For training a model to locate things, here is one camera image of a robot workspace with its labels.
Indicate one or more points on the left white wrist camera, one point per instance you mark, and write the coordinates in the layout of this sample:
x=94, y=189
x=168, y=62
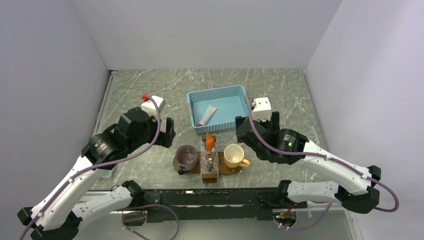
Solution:
x=148, y=105

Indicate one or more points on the yellow mug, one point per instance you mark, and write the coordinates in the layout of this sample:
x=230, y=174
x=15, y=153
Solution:
x=234, y=156

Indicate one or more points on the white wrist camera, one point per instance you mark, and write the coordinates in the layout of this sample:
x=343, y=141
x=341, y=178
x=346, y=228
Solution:
x=148, y=105
x=262, y=110

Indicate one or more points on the brown oval wooden tray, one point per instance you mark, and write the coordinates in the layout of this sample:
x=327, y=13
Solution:
x=223, y=168

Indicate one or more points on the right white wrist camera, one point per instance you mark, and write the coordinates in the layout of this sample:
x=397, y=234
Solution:
x=262, y=110

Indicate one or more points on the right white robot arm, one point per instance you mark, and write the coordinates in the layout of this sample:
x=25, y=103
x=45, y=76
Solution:
x=349, y=185

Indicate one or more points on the clear acrylic toothbrush holder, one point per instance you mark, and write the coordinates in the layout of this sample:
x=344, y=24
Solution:
x=209, y=177

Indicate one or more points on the purple mug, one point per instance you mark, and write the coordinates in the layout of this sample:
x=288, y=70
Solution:
x=187, y=157

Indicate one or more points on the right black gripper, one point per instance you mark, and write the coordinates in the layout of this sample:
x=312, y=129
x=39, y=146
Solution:
x=273, y=124

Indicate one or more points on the orange toothpaste tube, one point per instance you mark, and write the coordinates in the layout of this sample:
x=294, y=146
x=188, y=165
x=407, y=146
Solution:
x=208, y=141

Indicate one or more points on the black base frame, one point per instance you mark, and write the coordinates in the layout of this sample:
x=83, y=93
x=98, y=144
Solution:
x=208, y=203

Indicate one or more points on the blue plastic basket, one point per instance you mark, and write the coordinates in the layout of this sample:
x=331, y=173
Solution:
x=230, y=101

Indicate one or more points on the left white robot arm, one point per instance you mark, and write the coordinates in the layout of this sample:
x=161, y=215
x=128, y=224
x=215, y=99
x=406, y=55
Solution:
x=61, y=215

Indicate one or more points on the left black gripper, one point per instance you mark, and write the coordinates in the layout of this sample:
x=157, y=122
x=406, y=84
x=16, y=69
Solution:
x=170, y=133

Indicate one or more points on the white red toothpaste tube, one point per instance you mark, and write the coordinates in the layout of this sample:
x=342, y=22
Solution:
x=209, y=112

